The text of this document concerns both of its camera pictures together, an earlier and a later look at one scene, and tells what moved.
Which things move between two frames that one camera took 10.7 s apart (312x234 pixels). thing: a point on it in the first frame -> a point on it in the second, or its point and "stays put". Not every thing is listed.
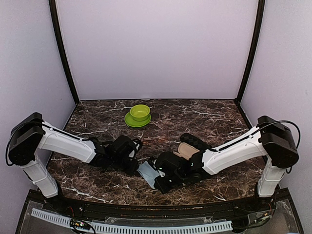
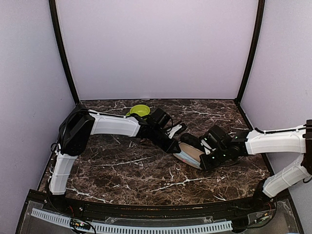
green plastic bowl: [140, 112] stays put
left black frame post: [52, 6] stays put
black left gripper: [131, 168] -> [168, 149]
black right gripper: [162, 187] -> [205, 164]
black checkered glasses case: [194, 141] stays put
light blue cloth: [148, 173] -> [188, 159]
